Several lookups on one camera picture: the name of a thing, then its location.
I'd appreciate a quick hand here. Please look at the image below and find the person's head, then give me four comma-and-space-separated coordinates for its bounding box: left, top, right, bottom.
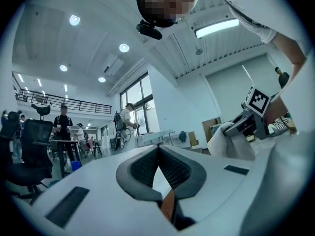
136, 0, 222, 29

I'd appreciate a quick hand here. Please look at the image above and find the cardboard box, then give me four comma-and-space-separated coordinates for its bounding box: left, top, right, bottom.
201, 117, 222, 144
188, 130, 199, 147

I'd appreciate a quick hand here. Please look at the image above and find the black mezzanine railing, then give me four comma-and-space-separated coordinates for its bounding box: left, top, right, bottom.
15, 88, 113, 115

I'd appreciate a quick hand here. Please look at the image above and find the person's right forearm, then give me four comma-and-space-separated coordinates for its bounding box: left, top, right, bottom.
263, 91, 290, 125

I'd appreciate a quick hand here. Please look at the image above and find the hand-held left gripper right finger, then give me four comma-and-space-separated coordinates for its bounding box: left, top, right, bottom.
158, 145, 258, 231

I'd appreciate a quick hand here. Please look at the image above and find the blue waste bin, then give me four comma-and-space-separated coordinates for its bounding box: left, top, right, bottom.
70, 160, 83, 173

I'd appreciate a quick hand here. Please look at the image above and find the black head-worn camera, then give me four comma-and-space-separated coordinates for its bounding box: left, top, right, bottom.
135, 19, 164, 41

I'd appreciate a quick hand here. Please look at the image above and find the person's white shirt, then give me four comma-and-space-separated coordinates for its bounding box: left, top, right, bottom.
193, 0, 311, 45

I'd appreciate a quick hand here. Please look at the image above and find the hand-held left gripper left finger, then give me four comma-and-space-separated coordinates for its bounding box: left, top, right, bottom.
31, 145, 178, 232

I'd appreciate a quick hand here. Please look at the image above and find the white fluffy cloth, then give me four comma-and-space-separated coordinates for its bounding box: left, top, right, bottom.
206, 121, 257, 162

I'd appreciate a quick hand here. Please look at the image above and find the white long table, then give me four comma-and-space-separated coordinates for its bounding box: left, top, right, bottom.
134, 129, 176, 148

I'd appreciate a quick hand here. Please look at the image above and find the large window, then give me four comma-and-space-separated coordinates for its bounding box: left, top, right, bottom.
119, 72, 158, 137

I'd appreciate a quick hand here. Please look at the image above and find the striped cushioned chair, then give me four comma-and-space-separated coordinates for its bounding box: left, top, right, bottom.
270, 116, 297, 134

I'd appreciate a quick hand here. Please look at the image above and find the dark high table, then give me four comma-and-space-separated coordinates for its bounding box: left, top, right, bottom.
49, 138, 82, 178

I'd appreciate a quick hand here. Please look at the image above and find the long ceiling light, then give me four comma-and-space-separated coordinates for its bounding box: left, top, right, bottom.
194, 18, 240, 39

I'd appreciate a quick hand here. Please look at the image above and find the ceiling air conditioner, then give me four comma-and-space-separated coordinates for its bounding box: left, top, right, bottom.
101, 54, 125, 74

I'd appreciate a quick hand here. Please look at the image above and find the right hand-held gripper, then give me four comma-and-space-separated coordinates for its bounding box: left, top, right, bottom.
222, 85, 274, 141

